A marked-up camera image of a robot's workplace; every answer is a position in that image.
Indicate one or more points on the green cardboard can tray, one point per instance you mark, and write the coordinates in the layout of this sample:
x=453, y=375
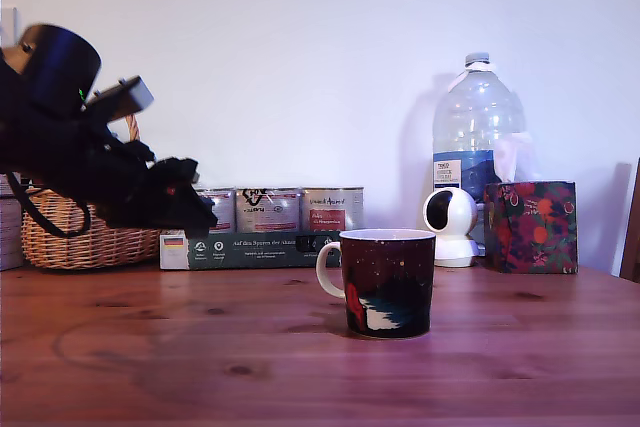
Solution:
x=260, y=249

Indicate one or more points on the silver food can, red label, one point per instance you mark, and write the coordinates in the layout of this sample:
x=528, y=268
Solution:
x=330, y=212

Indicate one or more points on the white printed box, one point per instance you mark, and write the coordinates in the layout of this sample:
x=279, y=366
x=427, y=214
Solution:
x=9, y=237

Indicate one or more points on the dark starry night mug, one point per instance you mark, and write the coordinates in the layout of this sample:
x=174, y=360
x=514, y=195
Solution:
x=390, y=282

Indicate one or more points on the large clear water bottle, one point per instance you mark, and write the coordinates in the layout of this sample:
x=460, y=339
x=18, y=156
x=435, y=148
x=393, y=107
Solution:
x=475, y=117

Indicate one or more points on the white tissue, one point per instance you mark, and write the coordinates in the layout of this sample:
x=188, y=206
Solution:
x=510, y=157

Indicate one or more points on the floral tissue box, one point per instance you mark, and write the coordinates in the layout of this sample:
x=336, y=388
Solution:
x=530, y=227

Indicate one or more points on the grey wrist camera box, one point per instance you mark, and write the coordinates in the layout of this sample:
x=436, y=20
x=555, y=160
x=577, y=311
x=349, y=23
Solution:
x=127, y=97

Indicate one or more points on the white wall switch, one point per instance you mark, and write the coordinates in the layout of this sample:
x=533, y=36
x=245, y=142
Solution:
x=7, y=17

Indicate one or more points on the small white round camera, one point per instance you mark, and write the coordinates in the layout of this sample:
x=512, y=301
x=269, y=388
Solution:
x=452, y=217

